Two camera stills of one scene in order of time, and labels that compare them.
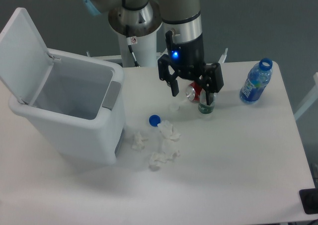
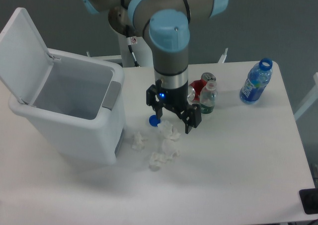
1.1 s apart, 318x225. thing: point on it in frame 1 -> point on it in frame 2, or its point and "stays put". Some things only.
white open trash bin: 77,101 stays put
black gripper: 188,59 -> 177,99
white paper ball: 155,158 stays put
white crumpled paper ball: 168,130 stays put
